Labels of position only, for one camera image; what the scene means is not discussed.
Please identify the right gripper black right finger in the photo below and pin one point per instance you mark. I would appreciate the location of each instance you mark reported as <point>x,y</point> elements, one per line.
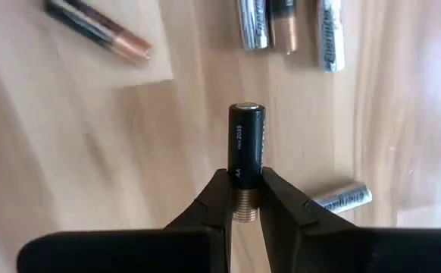
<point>319,246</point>

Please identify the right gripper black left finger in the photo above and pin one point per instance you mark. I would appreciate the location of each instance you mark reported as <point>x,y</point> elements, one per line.
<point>190,250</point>

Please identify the black and copper AA battery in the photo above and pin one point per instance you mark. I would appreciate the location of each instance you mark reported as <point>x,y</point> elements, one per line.
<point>245,144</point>

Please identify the silver Energizer battery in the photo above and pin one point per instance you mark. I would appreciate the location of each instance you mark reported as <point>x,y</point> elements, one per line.
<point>253,22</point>
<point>341,198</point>
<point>330,38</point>

